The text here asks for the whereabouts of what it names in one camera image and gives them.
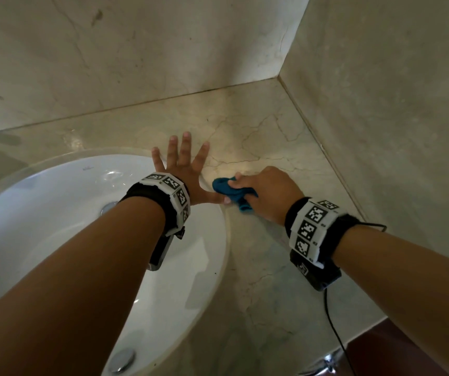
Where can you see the person's left hand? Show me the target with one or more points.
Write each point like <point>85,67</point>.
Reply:
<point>185,180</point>

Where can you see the person's right hand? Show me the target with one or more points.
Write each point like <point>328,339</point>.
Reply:
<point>275,191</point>

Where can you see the teal cleaning cloth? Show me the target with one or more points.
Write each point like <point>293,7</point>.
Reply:
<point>224,189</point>

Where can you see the person's right forearm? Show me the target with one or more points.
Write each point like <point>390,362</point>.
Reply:
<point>412,278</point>

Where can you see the person's left forearm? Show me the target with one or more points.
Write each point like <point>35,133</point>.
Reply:
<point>71,293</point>

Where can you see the chrome sink drain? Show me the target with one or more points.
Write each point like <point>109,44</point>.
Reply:
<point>107,208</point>

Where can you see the white ceramic sink basin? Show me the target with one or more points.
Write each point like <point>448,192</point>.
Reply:
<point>52,199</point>

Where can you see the left marker wristband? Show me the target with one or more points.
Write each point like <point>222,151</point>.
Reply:
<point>169,195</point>

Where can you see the marker wristband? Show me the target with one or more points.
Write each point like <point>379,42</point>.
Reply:
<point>314,227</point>
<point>169,195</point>

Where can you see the right marker wristband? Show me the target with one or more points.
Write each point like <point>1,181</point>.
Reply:
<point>314,227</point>

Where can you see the chrome overflow cap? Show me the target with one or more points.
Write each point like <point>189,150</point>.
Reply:
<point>122,361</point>

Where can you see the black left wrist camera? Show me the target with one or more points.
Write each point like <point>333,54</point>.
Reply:
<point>159,250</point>

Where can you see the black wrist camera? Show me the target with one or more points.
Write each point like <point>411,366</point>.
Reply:
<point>159,250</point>
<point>318,276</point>

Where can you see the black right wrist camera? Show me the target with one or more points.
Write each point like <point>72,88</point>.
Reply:
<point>318,276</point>

